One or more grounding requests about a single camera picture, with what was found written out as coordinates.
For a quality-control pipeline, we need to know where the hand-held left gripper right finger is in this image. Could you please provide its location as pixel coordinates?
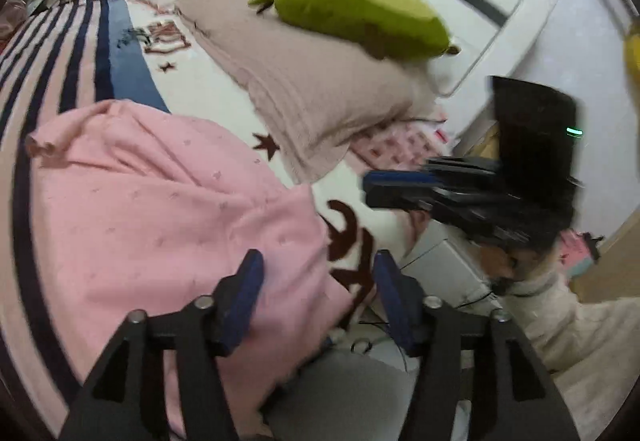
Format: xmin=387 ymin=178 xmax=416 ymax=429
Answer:
xmin=372 ymin=250 xmax=581 ymax=441

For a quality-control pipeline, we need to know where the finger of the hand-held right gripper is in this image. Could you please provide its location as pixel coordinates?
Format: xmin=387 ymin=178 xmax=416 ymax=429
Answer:
xmin=365 ymin=187 xmax=451 ymax=216
xmin=362 ymin=170 xmax=451 ymax=189

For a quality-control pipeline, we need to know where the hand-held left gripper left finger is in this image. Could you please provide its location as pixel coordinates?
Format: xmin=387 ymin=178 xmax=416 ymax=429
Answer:
xmin=59 ymin=248 xmax=266 ymax=441

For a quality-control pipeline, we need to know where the pink dotted garment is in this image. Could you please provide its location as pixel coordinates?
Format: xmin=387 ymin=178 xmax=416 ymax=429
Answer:
xmin=25 ymin=100 xmax=357 ymax=441

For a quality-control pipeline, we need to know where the person's right forearm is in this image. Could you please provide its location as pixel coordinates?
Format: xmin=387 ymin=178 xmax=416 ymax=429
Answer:
xmin=500 ymin=246 xmax=640 ymax=422

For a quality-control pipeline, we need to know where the person's right hand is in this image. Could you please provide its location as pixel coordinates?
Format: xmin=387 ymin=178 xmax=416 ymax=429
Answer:
xmin=477 ymin=241 xmax=531 ymax=294

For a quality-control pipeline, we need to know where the pink dotted bed sheet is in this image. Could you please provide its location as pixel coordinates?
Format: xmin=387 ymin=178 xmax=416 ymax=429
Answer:
xmin=350 ymin=116 xmax=451 ymax=169

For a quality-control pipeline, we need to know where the white bedside cabinet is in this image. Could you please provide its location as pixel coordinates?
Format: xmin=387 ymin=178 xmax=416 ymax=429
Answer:
xmin=400 ymin=221 xmax=501 ymax=314

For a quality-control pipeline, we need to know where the grey chair seat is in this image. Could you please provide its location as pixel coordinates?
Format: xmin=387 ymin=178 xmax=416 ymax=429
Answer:
xmin=264 ymin=350 xmax=426 ymax=441

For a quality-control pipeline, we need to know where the pink and teal item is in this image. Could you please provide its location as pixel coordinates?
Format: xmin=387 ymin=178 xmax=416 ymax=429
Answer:
xmin=557 ymin=228 xmax=607 ymax=278

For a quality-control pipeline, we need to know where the beige ribbed pillow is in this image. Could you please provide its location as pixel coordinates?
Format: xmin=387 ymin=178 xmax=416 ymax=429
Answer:
xmin=175 ymin=0 xmax=442 ymax=184

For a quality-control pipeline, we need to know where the yellow object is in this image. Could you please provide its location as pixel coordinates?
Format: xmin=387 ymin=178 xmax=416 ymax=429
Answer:
xmin=622 ymin=18 xmax=640 ymax=92

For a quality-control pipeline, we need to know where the green avocado plush toy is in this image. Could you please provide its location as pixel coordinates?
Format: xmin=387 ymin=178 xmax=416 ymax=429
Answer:
xmin=248 ymin=0 xmax=462 ymax=62

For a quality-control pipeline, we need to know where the striped printed blanket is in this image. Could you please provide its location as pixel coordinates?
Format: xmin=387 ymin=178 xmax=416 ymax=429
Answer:
xmin=0 ymin=0 xmax=416 ymax=422

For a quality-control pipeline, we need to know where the pink patterned cloth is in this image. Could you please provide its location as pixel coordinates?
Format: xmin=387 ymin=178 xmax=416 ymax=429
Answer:
xmin=0 ymin=3 xmax=27 ymax=40

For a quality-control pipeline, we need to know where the black cable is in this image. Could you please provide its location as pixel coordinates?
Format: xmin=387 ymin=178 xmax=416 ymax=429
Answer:
xmin=350 ymin=288 xmax=501 ymax=372

